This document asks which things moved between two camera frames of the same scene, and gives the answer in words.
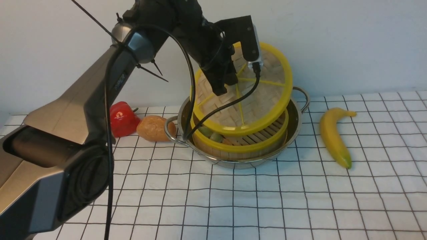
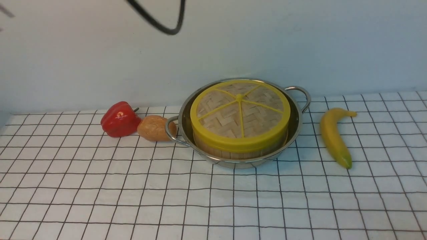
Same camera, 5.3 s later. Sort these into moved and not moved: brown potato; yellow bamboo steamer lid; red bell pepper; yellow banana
Moved: yellow bamboo steamer lid
Not moved: yellow banana; brown potato; red bell pepper
